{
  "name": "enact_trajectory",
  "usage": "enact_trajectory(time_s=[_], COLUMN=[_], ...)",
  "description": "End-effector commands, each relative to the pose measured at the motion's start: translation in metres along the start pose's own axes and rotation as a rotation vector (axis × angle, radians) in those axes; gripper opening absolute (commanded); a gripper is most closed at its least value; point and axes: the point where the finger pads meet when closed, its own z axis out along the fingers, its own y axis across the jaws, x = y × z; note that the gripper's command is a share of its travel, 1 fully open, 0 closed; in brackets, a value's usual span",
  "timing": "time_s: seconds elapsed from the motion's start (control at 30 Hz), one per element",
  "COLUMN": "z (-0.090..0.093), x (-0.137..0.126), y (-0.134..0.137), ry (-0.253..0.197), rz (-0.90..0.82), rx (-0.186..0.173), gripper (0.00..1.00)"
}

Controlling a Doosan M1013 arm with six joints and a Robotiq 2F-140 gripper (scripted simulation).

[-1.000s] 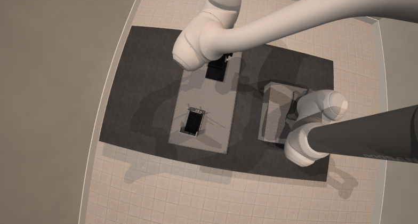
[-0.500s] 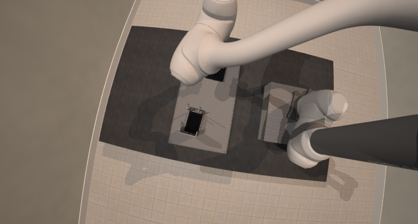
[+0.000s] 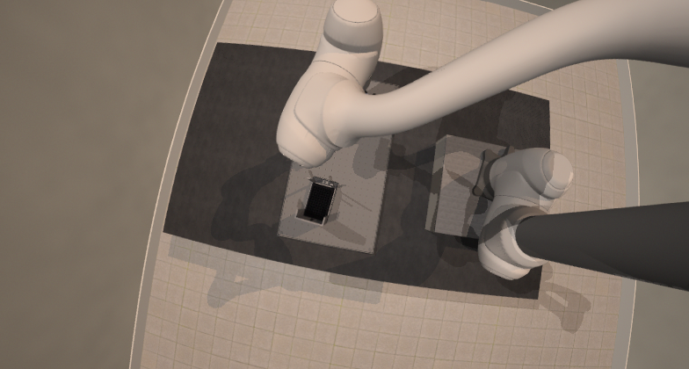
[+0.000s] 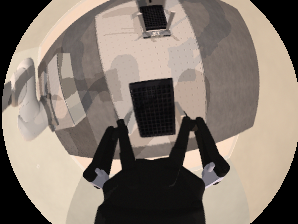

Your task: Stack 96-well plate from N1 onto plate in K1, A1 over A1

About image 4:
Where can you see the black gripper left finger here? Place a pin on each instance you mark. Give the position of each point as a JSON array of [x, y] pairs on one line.
[[99, 169]]

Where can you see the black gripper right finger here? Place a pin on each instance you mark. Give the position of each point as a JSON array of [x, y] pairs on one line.
[[214, 165]]

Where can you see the black well plate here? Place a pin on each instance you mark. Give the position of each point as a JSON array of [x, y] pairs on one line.
[[154, 23], [157, 114]]

